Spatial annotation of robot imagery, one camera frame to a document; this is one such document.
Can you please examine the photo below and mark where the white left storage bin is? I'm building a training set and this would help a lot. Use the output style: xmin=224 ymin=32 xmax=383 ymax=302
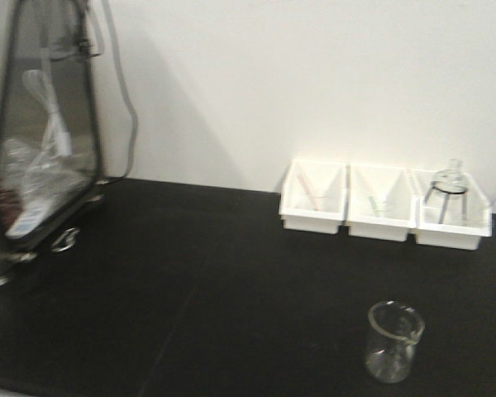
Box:
xmin=279 ymin=159 xmax=348 ymax=235

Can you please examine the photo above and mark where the white storage bin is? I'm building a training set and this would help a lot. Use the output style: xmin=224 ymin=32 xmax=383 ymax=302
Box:
xmin=346 ymin=164 xmax=417 ymax=242
xmin=279 ymin=159 xmax=348 ymax=235
xmin=408 ymin=169 xmax=493 ymax=251

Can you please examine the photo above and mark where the white middle storage bin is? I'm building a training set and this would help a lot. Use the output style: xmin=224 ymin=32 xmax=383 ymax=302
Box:
xmin=346 ymin=164 xmax=417 ymax=242

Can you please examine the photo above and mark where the empty clear glass beaker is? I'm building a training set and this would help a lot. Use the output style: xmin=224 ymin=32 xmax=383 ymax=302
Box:
xmin=365 ymin=300 xmax=425 ymax=384

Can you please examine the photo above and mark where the white right storage bin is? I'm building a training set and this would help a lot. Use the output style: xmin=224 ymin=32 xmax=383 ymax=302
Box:
xmin=408 ymin=169 xmax=493 ymax=251

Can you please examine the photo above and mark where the glass alcohol burner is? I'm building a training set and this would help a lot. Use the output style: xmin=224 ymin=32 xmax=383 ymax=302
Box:
xmin=432 ymin=159 xmax=470 ymax=194

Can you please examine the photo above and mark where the grey cable behind cabinet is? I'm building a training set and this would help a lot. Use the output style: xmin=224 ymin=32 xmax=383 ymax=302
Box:
xmin=101 ymin=0 xmax=140 ymax=183

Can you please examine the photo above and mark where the black wire tripod stand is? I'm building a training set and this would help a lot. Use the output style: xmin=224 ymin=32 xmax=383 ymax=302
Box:
xmin=423 ymin=180 xmax=470 ymax=224

